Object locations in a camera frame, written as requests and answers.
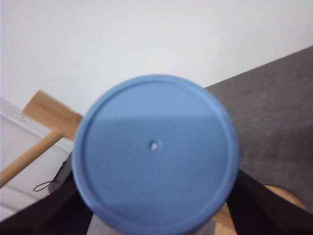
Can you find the wooden cup tree stand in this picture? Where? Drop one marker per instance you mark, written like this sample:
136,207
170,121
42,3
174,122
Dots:
63,122

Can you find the blue ribbed cup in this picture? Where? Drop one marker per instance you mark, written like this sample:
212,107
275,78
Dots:
156,154

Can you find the black cable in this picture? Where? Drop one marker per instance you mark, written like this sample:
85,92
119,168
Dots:
51,180

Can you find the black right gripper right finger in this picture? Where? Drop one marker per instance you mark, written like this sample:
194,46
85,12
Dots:
255,209

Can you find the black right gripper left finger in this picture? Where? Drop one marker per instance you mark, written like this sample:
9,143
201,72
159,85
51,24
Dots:
62,212

